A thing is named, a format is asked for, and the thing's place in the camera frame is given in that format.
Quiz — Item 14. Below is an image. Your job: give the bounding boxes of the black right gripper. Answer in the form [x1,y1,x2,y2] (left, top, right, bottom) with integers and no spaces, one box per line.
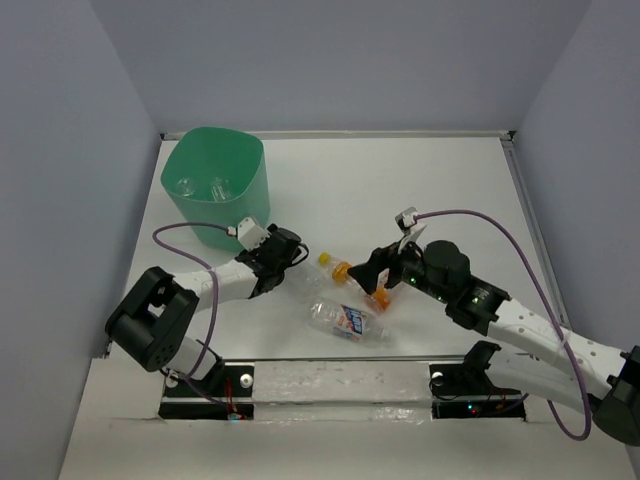
[345,231,450,304]

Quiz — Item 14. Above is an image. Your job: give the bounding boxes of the orange label bottle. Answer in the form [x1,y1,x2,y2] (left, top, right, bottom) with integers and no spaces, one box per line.
[363,271,392,313]

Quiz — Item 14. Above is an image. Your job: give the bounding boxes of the long clear bottle white cap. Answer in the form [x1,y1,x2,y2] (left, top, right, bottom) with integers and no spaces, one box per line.
[282,262,326,300]

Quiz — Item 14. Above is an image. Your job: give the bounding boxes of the clear bottle white blue label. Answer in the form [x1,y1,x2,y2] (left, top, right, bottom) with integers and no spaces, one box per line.
[306,297,391,345]

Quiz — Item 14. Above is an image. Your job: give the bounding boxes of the small clear plastic bottle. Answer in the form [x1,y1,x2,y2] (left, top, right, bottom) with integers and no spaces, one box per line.
[209,177,236,203]

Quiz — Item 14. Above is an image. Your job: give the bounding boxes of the crushed clear bottle white cap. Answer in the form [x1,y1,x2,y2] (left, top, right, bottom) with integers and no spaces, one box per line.
[175,178,198,198]

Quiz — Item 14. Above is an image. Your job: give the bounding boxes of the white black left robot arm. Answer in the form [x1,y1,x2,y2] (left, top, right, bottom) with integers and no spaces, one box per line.
[105,217,309,397]

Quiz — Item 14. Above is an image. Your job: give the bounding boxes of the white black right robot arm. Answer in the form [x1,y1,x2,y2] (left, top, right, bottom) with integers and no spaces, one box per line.
[348,240,639,446]

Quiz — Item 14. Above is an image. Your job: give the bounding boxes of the green plastic bin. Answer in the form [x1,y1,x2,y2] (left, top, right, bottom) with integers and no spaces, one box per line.
[161,127,270,252]

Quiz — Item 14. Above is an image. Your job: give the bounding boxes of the clear bottle yellow cap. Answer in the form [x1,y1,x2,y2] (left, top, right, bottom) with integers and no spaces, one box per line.
[317,252,366,296]

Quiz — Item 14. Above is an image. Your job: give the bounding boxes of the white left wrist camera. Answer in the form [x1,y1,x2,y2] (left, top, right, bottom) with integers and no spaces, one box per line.
[226,217,270,251]

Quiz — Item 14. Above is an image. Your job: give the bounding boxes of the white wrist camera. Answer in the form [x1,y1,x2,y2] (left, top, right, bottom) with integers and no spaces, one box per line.
[395,207,426,253]
[226,217,270,251]

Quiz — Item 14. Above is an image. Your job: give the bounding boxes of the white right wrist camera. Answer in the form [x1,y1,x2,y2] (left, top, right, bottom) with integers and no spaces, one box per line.
[395,207,426,253]

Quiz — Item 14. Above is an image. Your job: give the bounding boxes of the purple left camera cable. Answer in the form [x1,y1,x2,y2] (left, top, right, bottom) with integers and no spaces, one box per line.
[152,222,241,406]

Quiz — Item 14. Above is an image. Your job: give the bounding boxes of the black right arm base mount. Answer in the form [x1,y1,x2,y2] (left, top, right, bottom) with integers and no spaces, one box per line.
[428,341,526,420]

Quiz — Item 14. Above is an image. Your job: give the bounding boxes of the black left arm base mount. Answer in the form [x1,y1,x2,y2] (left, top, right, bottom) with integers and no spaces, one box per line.
[158,361,255,422]

